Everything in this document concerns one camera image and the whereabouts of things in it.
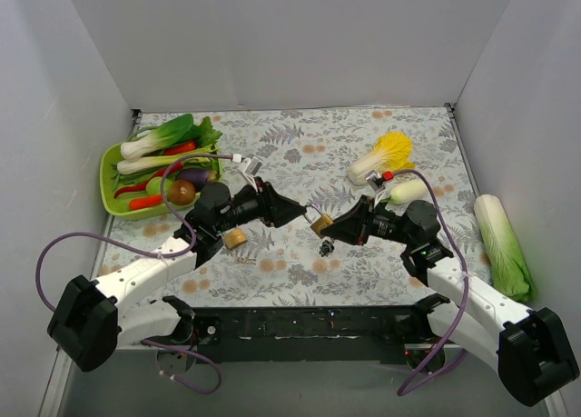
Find brass keys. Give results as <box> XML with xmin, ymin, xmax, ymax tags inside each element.
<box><xmin>231</xmin><ymin>253</ymin><xmax>256</xmax><ymax>264</ymax></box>

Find orange carrot toy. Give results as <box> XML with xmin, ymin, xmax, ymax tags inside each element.
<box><xmin>128</xmin><ymin>194</ymin><xmax>163</xmax><ymax>211</ymax></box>

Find brown onion toy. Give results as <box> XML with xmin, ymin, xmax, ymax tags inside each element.
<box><xmin>167</xmin><ymin>180</ymin><xmax>196</xmax><ymax>206</ymax></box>

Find large brass padlock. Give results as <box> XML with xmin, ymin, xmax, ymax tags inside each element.
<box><xmin>224</xmin><ymin>228</ymin><xmax>247</xmax><ymax>250</ymax></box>

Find floral tablecloth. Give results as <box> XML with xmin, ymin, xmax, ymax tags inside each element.
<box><xmin>88</xmin><ymin>106</ymin><xmax>509</xmax><ymax>308</ymax></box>

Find red chili pepper toy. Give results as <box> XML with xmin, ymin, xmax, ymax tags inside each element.
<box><xmin>113</xmin><ymin>163</ymin><xmax>183</xmax><ymax>198</ymax></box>

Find green apple toy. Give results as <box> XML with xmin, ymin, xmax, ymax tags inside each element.
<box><xmin>146</xmin><ymin>176</ymin><xmax>173</xmax><ymax>196</ymax></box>

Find small brass padlock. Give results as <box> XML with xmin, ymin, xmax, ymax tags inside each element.
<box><xmin>304</xmin><ymin>204</ymin><xmax>333</xmax><ymax>239</ymax></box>

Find white radish toy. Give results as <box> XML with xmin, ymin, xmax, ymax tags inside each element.
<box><xmin>386</xmin><ymin>179</ymin><xmax>428</xmax><ymax>204</ymax></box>

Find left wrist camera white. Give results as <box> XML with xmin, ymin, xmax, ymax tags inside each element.
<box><xmin>238</xmin><ymin>156</ymin><xmax>262</xmax><ymax>189</ymax></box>

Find bok choy toy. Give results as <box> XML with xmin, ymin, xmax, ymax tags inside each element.
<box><xmin>120</xmin><ymin>114</ymin><xmax>193</xmax><ymax>161</ymax></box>

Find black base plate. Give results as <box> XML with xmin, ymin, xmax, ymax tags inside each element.
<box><xmin>140</xmin><ymin>305</ymin><xmax>448</xmax><ymax>366</ymax></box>

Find green lettuce leaf toy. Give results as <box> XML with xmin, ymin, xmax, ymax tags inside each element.
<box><xmin>185</xmin><ymin>116</ymin><xmax>222</xmax><ymax>154</ymax></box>

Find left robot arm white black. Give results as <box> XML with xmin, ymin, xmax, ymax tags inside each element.
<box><xmin>47</xmin><ymin>179</ymin><xmax>306</xmax><ymax>372</ymax></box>

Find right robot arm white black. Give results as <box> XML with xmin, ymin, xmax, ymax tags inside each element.
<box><xmin>320</xmin><ymin>196</ymin><xmax>580</xmax><ymax>406</ymax></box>

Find green plastic tray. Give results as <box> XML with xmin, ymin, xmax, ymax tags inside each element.
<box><xmin>99</xmin><ymin>144</ymin><xmax>222</xmax><ymax>221</ymax></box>

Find celery stalk toy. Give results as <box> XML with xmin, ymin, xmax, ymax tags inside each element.
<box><xmin>115</xmin><ymin>146</ymin><xmax>217</xmax><ymax>175</ymax></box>

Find yellow napa cabbage toy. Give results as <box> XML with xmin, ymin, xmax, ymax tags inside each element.
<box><xmin>347</xmin><ymin>131</ymin><xmax>415</xmax><ymax>185</ymax></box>

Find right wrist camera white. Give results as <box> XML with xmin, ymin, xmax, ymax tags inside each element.
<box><xmin>366</xmin><ymin>170</ymin><xmax>394</xmax><ymax>206</ymax></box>

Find purple eggplant toy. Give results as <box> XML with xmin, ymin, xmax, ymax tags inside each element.
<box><xmin>175</xmin><ymin>168</ymin><xmax>220</xmax><ymax>186</ymax></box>

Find large green white cabbage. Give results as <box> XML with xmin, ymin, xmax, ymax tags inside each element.
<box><xmin>474</xmin><ymin>194</ymin><xmax>536</xmax><ymax>303</ymax></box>

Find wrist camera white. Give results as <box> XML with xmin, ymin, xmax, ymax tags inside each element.
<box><xmin>238</xmin><ymin>156</ymin><xmax>262</xmax><ymax>189</ymax></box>
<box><xmin>366</xmin><ymin>170</ymin><xmax>394</xmax><ymax>206</ymax></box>

